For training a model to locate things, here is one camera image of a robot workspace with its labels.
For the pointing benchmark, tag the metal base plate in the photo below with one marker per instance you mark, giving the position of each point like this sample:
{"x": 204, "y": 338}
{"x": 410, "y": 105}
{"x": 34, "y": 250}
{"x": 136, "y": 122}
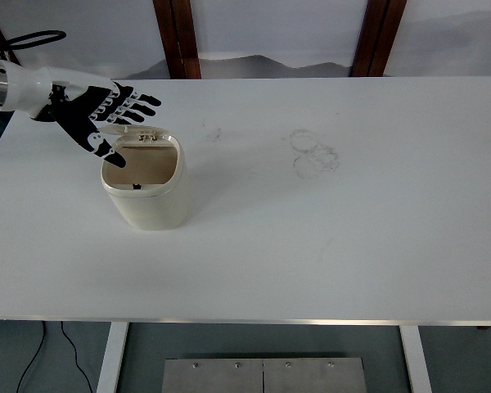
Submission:
{"x": 264, "y": 375}

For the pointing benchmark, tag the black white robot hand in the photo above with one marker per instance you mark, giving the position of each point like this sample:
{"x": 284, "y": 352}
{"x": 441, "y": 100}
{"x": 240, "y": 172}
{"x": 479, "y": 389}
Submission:
{"x": 81, "y": 102}

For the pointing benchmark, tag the right brown wooden frame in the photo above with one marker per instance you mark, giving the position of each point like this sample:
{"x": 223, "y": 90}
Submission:
{"x": 379, "y": 29}

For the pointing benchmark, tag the left brown wooden frame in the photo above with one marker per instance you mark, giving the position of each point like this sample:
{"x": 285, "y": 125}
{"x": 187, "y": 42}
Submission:
{"x": 177, "y": 32}

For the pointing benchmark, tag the white table leg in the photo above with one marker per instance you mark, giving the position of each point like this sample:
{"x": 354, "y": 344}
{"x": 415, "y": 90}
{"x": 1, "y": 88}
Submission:
{"x": 113, "y": 358}
{"x": 415, "y": 359}

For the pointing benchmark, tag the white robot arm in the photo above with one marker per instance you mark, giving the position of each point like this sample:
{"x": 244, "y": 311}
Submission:
{"x": 24, "y": 90}

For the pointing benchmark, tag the right white table leg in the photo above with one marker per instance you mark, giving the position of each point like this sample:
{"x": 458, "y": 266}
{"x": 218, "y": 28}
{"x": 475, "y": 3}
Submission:
{"x": 415, "y": 359}

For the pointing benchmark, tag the left white table leg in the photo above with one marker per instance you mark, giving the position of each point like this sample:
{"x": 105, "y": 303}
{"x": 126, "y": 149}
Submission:
{"x": 113, "y": 358}

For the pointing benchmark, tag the cream lidded trash can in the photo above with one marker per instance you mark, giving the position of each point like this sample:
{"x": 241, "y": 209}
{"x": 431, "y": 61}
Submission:
{"x": 153, "y": 190}

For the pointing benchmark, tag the brown wooden frame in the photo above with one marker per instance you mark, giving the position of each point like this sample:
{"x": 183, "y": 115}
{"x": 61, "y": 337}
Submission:
{"x": 379, "y": 29}
{"x": 177, "y": 32}

